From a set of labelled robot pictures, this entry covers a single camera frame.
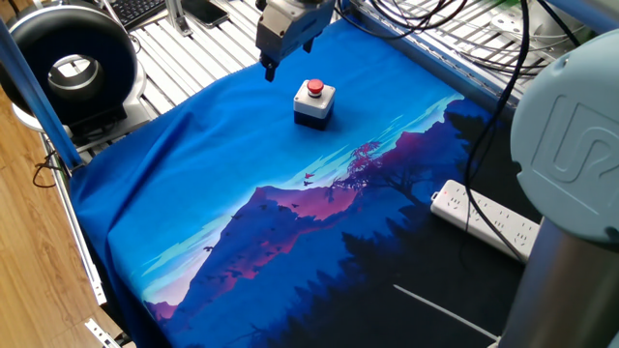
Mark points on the silver Schunk gripper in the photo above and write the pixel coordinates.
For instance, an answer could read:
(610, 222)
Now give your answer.
(290, 26)

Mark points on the red push button box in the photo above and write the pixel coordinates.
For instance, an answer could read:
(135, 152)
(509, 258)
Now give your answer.
(312, 108)

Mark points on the silver UR5 robot arm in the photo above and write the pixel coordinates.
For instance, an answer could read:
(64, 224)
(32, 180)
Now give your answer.
(570, 145)

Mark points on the black smartphone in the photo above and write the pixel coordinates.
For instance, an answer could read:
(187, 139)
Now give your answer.
(205, 10)

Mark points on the blue mountain print cloth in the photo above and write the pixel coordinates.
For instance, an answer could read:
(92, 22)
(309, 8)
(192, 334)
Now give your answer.
(217, 145)

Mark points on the black keyboard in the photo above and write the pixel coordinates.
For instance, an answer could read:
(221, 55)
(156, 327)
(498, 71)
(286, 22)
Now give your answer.
(135, 9)

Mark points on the white power strip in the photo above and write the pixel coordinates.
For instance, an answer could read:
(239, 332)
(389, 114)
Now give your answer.
(503, 224)

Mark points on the silver table edge profile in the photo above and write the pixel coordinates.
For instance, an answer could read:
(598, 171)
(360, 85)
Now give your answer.
(81, 241)

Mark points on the aluminium post with bracket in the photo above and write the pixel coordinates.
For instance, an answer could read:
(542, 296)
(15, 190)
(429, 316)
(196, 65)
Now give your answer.
(176, 17)

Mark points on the grey aluminium frame rail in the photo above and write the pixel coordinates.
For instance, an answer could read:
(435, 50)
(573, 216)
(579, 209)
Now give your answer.
(435, 60)

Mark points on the silver round base plate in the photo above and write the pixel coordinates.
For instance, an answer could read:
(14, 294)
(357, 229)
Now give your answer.
(505, 23)

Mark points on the blue frame post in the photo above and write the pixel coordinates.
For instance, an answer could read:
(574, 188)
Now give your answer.
(38, 96)

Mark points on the white metal bracket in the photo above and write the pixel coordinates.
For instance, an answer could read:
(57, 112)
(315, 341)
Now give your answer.
(99, 333)

